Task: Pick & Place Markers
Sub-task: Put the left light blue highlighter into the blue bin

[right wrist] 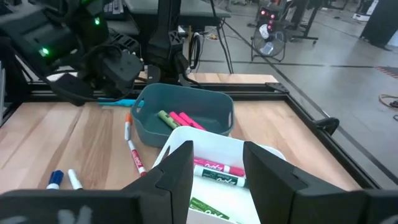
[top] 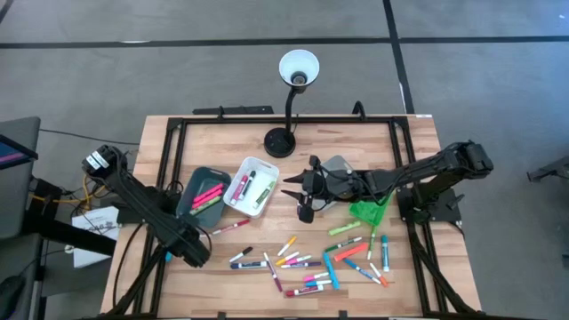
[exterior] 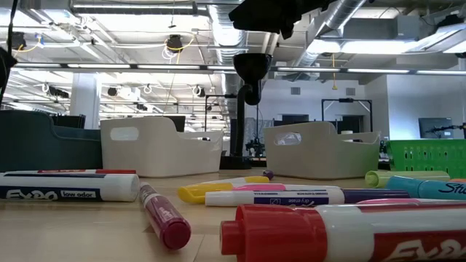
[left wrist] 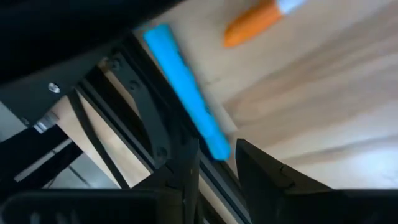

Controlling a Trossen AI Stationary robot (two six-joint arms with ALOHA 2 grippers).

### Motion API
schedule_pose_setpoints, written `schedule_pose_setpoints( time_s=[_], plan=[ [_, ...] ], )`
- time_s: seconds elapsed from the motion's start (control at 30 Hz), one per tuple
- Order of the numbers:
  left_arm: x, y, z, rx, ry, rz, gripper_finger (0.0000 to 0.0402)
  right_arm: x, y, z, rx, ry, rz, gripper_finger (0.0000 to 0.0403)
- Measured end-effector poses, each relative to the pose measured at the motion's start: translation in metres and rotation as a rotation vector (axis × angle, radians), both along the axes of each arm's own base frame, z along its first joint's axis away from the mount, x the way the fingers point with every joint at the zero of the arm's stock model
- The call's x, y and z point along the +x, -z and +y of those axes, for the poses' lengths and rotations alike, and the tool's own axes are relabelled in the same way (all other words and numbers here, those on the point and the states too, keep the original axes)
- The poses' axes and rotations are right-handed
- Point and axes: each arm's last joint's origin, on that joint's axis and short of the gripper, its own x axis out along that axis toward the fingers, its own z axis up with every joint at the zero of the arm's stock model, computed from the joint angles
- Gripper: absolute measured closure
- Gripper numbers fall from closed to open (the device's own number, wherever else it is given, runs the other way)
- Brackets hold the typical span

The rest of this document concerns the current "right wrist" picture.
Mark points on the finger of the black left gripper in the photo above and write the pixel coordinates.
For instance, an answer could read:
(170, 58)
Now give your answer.
(74, 88)

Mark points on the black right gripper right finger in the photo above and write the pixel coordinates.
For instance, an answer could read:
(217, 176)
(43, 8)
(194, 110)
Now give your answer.
(295, 205)

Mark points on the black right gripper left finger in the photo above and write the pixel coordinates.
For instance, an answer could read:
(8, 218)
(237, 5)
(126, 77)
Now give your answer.
(109, 208)

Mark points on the teal highlighter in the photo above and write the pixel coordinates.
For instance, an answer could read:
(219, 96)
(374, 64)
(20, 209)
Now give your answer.
(124, 103)

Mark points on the thin red Expo marker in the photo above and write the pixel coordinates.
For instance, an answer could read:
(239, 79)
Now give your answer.
(136, 158)

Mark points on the orange cap thin marker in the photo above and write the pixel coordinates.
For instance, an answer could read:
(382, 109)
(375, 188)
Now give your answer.
(127, 130)

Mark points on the blue Expo marker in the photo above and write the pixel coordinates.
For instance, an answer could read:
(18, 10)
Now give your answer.
(56, 179)

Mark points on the lime green highlighter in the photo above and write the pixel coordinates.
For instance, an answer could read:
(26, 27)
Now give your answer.
(168, 119)

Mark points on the dark green Expo marker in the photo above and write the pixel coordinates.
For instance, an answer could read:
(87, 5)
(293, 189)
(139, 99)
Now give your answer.
(217, 177)

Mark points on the pink Expo marker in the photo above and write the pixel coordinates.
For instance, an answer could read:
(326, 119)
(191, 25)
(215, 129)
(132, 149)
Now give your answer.
(217, 166)

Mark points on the light green Expo marker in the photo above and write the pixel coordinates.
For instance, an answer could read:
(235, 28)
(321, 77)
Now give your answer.
(205, 207)

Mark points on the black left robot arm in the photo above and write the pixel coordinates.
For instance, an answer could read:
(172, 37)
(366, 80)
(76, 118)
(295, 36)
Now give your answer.
(168, 46)

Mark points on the black cap white marker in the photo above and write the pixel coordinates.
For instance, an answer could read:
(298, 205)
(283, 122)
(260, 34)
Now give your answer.
(74, 180)

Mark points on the white aluminium bar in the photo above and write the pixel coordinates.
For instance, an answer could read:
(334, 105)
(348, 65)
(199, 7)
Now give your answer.
(2, 90)

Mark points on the black table clamp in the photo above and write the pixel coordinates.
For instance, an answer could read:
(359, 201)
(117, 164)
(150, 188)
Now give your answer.
(329, 123)

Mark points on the teal plastic bin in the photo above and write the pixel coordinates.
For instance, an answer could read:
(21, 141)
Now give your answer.
(202, 105)

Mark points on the grey top desk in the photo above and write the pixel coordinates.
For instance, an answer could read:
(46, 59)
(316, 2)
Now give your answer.
(186, 9)

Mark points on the white plastic bin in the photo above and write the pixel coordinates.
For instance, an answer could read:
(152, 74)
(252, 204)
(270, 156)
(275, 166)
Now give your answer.
(217, 146)

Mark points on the black floor fan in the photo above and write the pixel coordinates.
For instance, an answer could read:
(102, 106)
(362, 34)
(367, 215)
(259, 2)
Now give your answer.
(258, 40)

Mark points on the black device with lights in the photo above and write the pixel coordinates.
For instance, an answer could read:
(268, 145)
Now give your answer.
(267, 18)

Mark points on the black aluminium table frame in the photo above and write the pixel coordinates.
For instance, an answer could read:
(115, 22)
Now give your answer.
(258, 95)

